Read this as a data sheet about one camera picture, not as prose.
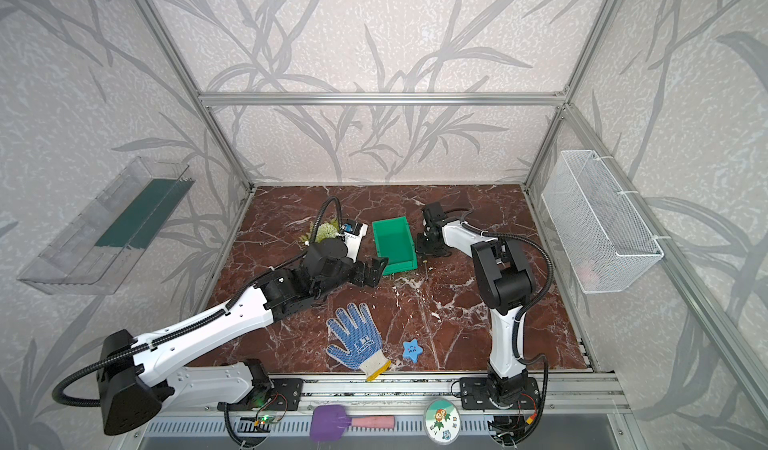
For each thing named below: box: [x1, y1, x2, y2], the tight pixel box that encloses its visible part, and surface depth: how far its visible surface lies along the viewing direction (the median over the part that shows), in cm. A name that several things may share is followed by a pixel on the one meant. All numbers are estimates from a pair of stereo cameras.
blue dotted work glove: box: [326, 303, 392, 382], surface depth 84 cm
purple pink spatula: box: [310, 404, 396, 442], surface depth 71 cm
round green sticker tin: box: [424, 398, 461, 446], surface depth 64 cm
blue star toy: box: [402, 338, 423, 363], surface depth 82 cm
